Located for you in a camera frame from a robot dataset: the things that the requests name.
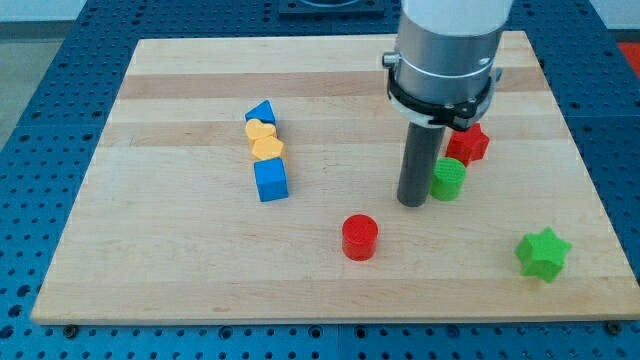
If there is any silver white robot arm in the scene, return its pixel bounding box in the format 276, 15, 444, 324
382, 0, 513, 131

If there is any green cylinder block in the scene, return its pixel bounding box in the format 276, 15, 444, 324
430, 157, 466, 201

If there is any blue triangle block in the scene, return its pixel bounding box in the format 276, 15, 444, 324
245, 100, 277, 125

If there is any green star block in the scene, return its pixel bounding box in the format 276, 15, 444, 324
514, 227, 573, 283

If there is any yellow hexagon block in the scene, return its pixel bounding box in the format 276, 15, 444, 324
251, 136, 285, 161

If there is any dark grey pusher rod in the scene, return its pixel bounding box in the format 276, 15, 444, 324
397, 123, 444, 207

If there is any blue cube block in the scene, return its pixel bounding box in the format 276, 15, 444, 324
253, 158, 289, 202

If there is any light wooden board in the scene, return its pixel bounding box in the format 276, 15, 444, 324
31, 31, 639, 325

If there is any red cylinder block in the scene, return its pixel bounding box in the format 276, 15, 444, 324
342, 214, 379, 261

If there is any yellow heart block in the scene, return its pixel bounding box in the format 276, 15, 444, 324
245, 118, 277, 147

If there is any red star block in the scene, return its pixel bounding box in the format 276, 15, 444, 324
445, 123, 490, 167

